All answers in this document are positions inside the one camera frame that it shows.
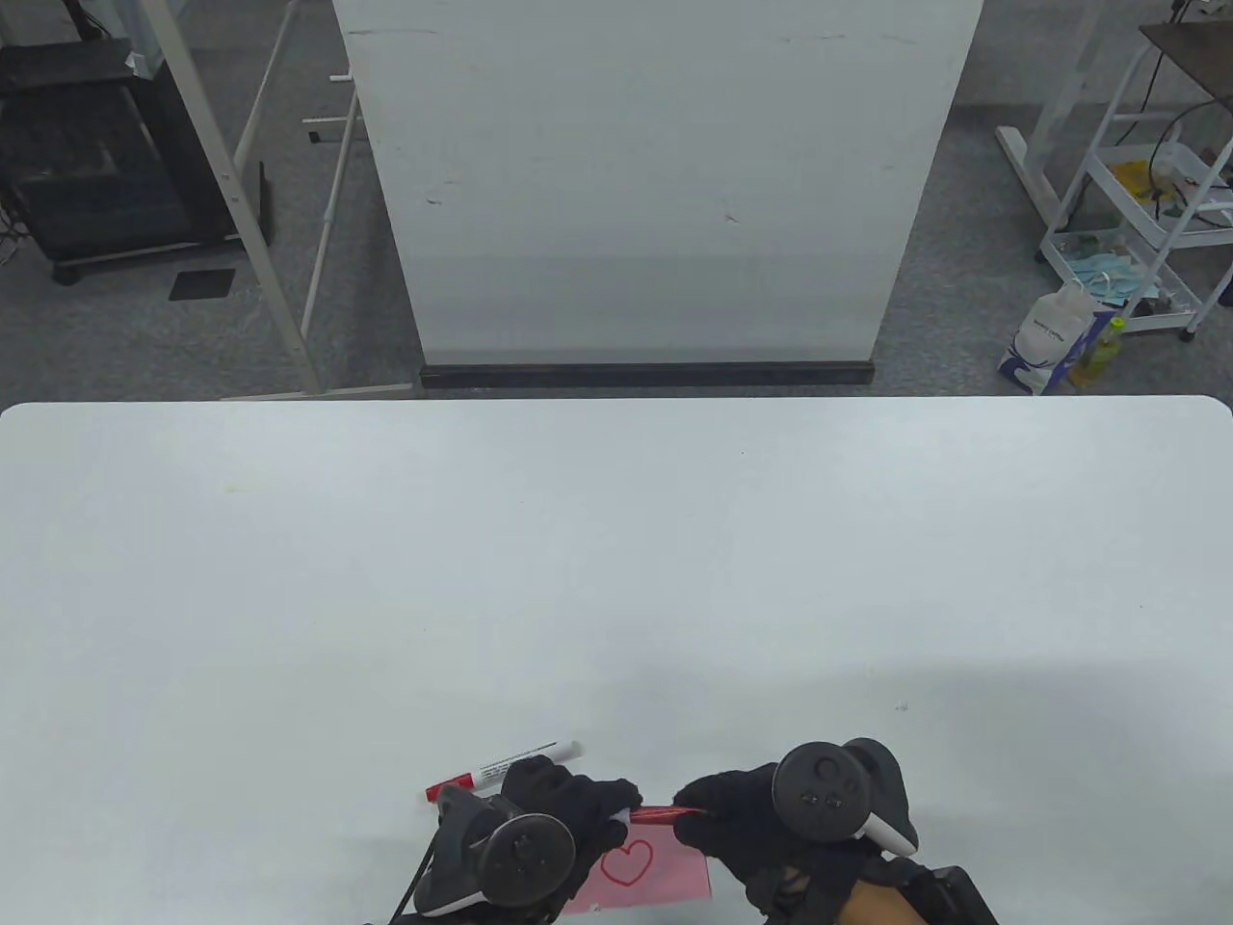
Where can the white marker with red cap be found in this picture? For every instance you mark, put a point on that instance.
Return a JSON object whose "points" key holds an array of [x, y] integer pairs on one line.
{"points": [[520, 761]]}

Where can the blue face masks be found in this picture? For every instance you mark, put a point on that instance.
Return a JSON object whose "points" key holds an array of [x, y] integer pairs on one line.
{"points": [[1108, 270]]}

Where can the person's right hand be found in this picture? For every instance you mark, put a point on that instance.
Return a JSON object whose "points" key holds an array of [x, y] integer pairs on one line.
{"points": [[732, 800]]}

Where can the white flat post stand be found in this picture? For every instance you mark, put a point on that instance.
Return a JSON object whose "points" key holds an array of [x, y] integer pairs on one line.
{"points": [[231, 183]]}

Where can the white table leg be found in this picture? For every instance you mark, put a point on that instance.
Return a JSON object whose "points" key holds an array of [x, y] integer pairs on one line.
{"points": [[1021, 159]]}

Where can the black cabinet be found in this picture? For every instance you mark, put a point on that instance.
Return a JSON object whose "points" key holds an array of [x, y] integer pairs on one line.
{"points": [[96, 164]]}

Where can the yellow-green bottle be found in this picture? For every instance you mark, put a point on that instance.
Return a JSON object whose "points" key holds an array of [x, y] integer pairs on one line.
{"points": [[1098, 361]]}

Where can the person's right forearm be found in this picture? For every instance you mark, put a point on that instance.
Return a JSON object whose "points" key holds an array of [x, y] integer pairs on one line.
{"points": [[877, 906]]}

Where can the small black floor mat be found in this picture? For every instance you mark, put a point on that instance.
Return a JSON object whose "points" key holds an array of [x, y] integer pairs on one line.
{"points": [[202, 284]]}

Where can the white plastic bag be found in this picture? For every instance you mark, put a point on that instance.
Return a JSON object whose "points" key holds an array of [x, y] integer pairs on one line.
{"points": [[1045, 332]]}

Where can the yellow item on cart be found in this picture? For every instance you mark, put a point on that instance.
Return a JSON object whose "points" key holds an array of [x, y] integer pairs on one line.
{"points": [[1137, 178]]}

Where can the white tube frame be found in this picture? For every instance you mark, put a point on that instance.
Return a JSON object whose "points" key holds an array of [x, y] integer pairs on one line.
{"points": [[327, 222]]}

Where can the black partition base bar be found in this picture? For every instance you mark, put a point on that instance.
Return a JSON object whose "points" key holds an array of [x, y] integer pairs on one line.
{"points": [[645, 375]]}

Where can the brown tabletop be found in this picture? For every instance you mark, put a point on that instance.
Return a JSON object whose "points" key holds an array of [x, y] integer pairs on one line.
{"points": [[1199, 58]]}

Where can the black and white controller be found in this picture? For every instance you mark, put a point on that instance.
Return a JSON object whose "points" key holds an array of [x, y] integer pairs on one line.
{"points": [[819, 790], [525, 858]]}

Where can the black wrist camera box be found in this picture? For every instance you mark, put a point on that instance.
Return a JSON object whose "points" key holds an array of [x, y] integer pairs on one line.
{"points": [[954, 901]]}

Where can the pink heart outline paper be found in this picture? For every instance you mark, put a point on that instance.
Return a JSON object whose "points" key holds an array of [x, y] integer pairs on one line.
{"points": [[674, 877]]}

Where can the person's left hand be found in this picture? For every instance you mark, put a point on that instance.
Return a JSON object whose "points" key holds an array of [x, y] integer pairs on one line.
{"points": [[578, 800]]}

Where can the large white partition board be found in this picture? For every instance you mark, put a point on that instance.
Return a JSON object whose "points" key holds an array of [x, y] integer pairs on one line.
{"points": [[655, 193]]}

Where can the red glitter glue pen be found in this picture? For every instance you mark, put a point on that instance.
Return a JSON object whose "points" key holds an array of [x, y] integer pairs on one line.
{"points": [[660, 815]]}

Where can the white utility cart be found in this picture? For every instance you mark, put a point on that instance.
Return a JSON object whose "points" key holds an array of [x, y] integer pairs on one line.
{"points": [[1137, 212]]}

